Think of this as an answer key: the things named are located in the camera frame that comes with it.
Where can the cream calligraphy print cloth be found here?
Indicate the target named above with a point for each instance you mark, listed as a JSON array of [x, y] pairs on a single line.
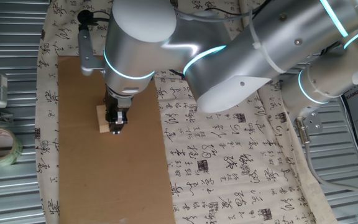
[[228, 155]]

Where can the light wooden block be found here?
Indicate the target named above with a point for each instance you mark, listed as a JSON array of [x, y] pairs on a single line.
[[102, 119]]

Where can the brown cardboard sheet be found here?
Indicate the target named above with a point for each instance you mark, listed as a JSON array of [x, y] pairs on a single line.
[[110, 171]]

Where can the round black camera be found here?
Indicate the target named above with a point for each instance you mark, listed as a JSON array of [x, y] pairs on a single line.
[[84, 16]]

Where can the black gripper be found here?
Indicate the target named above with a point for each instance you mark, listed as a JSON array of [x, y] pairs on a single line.
[[117, 105]]

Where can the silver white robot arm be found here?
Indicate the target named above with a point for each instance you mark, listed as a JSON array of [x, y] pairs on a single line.
[[228, 46]]

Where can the silver camera bracket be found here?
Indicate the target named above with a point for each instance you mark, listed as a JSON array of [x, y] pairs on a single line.
[[87, 53]]

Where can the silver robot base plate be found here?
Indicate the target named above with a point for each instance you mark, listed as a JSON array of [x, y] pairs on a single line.
[[314, 123]]

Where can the white zip tie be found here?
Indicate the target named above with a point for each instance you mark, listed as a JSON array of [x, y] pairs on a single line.
[[266, 59]]

